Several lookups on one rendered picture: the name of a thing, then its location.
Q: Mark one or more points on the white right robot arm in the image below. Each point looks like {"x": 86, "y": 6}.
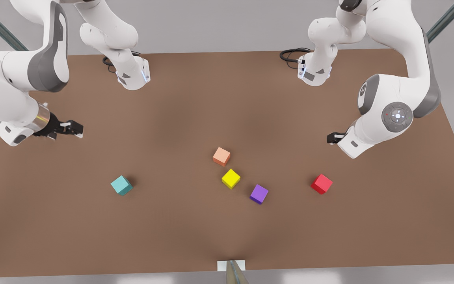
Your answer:
{"x": 14, "y": 79}

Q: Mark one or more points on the purple wooden cube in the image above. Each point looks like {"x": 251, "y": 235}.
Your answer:
{"x": 259, "y": 194}

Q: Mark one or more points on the red wooden cube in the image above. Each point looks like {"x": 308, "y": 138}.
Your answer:
{"x": 321, "y": 184}

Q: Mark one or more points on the orange wooden cube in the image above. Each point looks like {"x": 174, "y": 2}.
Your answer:
{"x": 221, "y": 156}

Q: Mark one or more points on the teal blue wooden cube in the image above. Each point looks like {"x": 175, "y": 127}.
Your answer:
{"x": 121, "y": 185}

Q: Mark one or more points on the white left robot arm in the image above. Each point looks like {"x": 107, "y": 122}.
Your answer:
{"x": 392, "y": 90}

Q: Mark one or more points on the yellow wooden cube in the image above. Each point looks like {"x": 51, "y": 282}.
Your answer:
{"x": 231, "y": 178}

